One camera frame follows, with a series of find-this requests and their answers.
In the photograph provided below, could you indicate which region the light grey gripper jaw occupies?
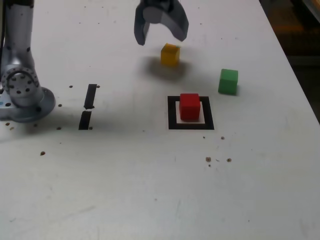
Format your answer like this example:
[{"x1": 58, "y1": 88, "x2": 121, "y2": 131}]
[{"x1": 143, "y1": 0, "x2": 190, "y2": 43}]

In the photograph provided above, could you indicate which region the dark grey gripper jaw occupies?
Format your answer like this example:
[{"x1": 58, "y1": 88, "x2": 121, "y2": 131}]
[{"x1": 133, "y1": 0, "x2": 151, "y2": 47}]

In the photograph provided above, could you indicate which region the yellow cube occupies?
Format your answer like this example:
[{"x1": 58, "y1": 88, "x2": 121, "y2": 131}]
[{"x1": 160, "y1": 43, "x2": 181, "y2": 66}]

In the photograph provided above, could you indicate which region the green cube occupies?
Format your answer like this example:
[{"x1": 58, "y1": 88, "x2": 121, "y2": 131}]
[{"x1": 217, "y1": 68, "x2": 239, "y2": 96}]

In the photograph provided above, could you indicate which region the red cube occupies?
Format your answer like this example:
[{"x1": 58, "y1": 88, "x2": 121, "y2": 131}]
[{"x1": 179, "y1": 93, "x2": 201, "y2": 121}]

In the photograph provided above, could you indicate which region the black tape square outline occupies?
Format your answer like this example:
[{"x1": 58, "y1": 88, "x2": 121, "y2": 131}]
[{"x1": 167, "y1": 95, "x2": 215, "y2": 131}]

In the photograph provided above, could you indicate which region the black tape strip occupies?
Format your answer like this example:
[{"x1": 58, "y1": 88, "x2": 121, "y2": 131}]
[{"x1": 78, "y1": 83, "x2": 98, "y2": 131}]

